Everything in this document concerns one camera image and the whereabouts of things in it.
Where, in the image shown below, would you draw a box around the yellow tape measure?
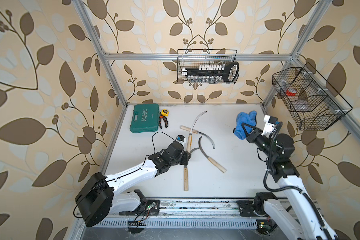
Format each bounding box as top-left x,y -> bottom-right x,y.
161,109 -> 169,117

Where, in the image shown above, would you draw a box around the blue grey microfiber rag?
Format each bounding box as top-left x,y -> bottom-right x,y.
233,111 -> 257,140

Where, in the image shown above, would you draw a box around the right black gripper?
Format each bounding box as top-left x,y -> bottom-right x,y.
243,122 -> 277,161

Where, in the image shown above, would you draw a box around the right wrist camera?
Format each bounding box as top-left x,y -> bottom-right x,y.
262,115 -> 279,136

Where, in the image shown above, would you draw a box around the green plastic tool case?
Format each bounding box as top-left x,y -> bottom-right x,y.
130,104 -> 160,134

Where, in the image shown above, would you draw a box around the black wire basket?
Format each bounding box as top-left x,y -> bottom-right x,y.
272,63 -> 353,131
177,49 -> 240,84

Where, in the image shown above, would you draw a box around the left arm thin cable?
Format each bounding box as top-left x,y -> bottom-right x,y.
140,131 -> 178,169

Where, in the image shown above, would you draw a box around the right black wire basket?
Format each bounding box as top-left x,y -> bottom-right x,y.
272,63 -> 353,131

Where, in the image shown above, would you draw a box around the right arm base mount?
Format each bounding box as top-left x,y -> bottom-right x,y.
237,192 -> 279,217

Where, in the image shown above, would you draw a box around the rear black wire basket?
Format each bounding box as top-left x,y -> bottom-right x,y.
177,49 -> 240,84

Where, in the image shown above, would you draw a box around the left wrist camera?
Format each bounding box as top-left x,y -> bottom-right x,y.
176,135 -> 185,144

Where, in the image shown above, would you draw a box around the red handled pliers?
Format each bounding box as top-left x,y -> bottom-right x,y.
159,115 -> 169,129

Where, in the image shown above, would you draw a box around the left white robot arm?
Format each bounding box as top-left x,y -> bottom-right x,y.
75,141 -> 192,228

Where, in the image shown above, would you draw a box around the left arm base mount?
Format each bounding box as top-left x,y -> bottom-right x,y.
118,190 -> 161,216

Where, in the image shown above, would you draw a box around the sickle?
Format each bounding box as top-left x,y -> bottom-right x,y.
198,137 -> 227,174
187,111 -> 207,153
184,147 -> 200,192
180,126 -> 216,150

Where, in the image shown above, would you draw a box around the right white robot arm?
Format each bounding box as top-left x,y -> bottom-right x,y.
246,125 -> 339,240

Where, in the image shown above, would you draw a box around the red item in basket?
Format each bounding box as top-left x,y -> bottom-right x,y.
286,88 -> 298,97

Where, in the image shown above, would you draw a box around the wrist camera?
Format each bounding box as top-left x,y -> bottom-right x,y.
262,115 -> 279,136
176,135 -> 185,144

